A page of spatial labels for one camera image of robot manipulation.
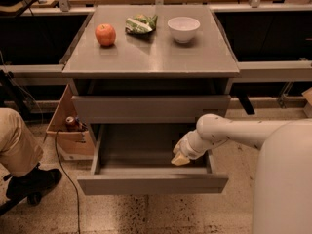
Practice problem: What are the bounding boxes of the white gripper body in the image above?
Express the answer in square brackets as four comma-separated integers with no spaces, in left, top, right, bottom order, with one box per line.
[179,131,209,160]

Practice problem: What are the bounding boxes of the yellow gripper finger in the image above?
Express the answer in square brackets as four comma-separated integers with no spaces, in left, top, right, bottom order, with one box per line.
[171,153,190,166]
[173,140,181,155]

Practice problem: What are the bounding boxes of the grey drawer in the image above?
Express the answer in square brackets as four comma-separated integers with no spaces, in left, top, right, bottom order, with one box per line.
[77,124,228,195]
[71,95,230,124]

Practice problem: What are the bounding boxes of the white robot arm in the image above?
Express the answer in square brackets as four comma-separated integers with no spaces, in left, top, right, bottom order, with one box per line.
[172,114,312,234]

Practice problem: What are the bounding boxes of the grey drawer cabinet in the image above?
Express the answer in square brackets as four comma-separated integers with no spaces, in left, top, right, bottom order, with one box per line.
[63,5,239,139]

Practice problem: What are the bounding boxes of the grey top drawer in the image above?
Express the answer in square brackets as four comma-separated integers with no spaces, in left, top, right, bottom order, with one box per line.
[71,95,230,124]

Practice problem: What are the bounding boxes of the wooden box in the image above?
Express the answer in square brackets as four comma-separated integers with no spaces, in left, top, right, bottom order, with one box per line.
[46,85,95,160]

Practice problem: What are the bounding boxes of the red soda can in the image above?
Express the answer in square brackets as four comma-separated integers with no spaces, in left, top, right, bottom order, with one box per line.
[65,116,79,132]

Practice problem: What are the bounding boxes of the white bowl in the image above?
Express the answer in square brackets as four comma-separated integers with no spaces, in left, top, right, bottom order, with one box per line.
[168,17,201,43]

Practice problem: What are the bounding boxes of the green chip bag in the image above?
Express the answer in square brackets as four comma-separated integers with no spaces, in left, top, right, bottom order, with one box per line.
[125,14,158,35]

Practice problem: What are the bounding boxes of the red apple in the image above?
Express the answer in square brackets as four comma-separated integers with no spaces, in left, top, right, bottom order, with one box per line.
[95,24,116,47]

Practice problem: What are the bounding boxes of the black shoe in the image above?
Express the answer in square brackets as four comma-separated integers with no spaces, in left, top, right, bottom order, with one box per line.
[6,167,62,199]

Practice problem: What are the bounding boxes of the black chair base wheel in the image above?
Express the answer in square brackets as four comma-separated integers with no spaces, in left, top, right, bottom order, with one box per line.
[0,178,42,215]

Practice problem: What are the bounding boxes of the person leg beige trousers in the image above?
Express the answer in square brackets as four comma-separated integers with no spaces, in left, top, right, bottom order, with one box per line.
[0,108,43,177]

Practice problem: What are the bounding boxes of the black floor cable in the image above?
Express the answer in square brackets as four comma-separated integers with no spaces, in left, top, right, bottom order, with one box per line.
[54,129,82,234]

